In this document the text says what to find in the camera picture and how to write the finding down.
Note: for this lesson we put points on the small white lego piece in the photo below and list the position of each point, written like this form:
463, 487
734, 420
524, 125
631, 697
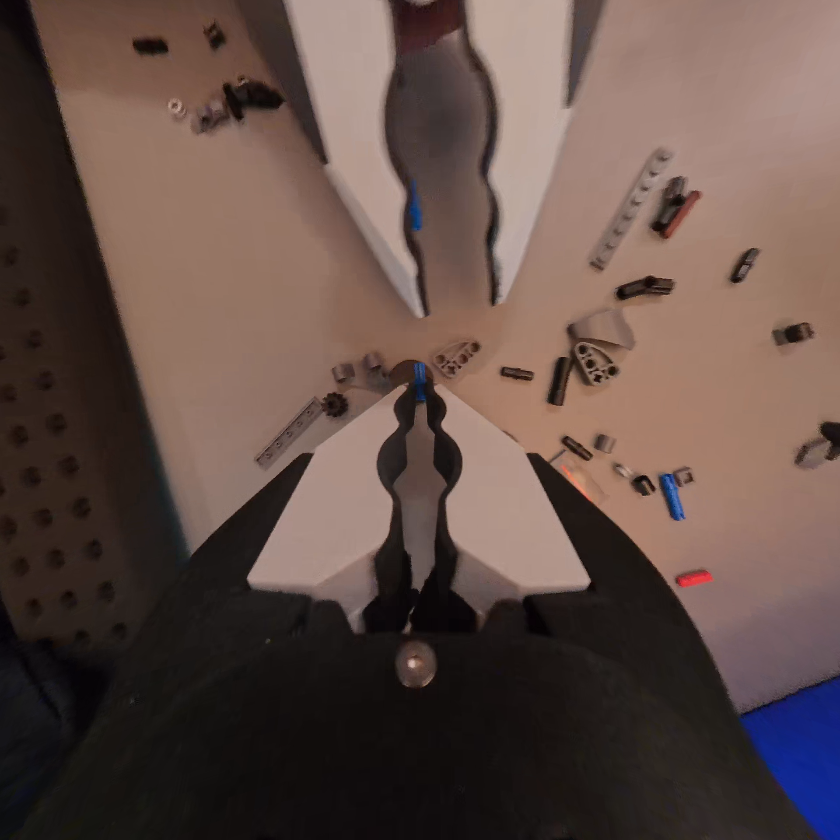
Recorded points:
623, 470

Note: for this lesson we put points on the grey triangular lego beam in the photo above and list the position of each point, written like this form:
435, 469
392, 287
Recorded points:
596, 365
456, 359

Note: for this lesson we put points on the long grey lego plate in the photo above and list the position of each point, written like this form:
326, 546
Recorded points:
631, 210

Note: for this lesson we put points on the red lego plate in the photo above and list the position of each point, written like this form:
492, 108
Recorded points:
694, 578

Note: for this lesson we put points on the grey square lego piece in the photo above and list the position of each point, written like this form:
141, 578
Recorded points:
684, 476

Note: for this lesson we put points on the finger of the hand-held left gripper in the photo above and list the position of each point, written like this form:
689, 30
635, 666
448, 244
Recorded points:
341, 85
531, 98

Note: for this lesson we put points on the long blue lego pin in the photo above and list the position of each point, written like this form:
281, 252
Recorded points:
673, 497

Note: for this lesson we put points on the small black lego piece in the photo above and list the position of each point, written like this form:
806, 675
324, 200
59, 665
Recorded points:
149, 46
214, 36

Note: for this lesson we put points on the black lego axle connector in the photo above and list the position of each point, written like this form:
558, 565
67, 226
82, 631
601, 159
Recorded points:
666, 203

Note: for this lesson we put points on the short grey lego plate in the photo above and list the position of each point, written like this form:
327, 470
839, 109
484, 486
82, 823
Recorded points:
290, 433

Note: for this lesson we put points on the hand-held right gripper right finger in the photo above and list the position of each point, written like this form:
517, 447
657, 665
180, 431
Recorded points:
512, 525

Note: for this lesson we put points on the reddish brown lego piece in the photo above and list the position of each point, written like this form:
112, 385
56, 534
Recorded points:
682, 213

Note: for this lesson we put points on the black lego pin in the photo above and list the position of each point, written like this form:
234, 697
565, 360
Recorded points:
577, 447
517, 373

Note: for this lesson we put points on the clear lego piece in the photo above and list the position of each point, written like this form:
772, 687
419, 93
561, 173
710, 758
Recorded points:
581, 479

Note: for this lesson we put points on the grey lego pin connector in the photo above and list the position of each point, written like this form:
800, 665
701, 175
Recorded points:
210, 117

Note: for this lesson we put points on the black angled lego connector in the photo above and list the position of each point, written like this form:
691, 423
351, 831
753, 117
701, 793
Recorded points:
644, 287

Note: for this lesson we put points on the black lego tube connector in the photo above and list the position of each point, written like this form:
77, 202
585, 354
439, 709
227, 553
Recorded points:
559, 380

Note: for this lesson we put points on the small black lego connector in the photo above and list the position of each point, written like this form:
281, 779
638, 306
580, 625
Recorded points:
745, 266

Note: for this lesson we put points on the grey curved lego panel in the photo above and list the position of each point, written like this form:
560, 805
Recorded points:
607, 328

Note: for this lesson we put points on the black lego wedge piece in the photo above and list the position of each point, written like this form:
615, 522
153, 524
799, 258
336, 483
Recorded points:
253, 98

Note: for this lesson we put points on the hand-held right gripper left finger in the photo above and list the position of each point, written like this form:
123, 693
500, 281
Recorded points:
328, 518

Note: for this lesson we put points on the grey lego bush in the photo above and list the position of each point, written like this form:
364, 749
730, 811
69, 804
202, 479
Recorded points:
604, 443

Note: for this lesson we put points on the grey and black lego piece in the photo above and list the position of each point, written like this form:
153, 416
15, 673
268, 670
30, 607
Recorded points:
820, 449
793, 334

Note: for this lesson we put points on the black lego gear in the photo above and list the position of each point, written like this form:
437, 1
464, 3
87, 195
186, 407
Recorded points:
334, 405

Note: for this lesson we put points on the white round lego bush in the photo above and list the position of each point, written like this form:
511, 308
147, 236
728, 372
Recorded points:
177, 108

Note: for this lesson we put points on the blue mat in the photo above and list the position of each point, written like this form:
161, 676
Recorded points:
800, 754

